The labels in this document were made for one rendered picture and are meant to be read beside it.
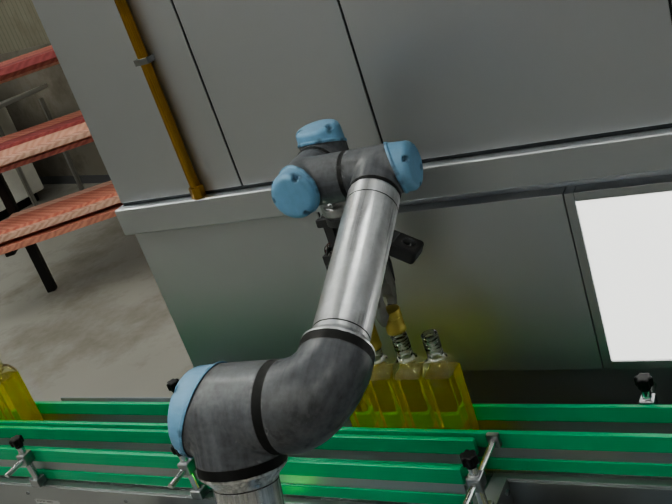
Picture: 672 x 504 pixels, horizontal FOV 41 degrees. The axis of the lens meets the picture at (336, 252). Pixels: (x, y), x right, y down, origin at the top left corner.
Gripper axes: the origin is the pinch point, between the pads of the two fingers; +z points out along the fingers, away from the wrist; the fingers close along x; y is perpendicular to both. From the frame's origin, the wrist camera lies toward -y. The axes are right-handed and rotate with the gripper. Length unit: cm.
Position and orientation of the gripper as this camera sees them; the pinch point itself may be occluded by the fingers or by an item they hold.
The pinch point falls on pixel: (390, 313)
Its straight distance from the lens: 155.6
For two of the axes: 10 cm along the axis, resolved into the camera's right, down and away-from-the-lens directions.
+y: -8.7, 0.9, 4.9
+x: -4.0, 4.8, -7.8
